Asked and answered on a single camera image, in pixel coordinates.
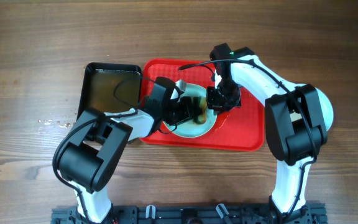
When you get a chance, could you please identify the green yellow sponge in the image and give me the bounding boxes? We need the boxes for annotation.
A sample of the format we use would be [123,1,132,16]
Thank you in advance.
[193,96,208,124]

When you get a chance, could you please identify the light blue plate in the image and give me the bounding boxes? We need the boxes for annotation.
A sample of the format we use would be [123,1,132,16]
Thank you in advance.
[316,88,334,131]
[163,83,217,138]

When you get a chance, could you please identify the light blue plate front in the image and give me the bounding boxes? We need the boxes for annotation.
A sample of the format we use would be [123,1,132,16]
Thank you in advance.
[316,88,334,131]

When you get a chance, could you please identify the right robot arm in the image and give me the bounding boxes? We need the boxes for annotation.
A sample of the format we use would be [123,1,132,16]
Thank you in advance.
[207,44,334,223]

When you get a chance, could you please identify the black rectangular water tray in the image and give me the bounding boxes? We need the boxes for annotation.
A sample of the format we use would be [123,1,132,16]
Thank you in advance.
[77,62,142,116]

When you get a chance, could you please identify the red plastic tray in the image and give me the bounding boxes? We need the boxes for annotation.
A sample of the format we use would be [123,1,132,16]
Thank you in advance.
[142,58,264,151]

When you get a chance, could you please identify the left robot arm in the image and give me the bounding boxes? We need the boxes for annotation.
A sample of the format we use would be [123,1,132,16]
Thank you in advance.
[52,77,205,223]

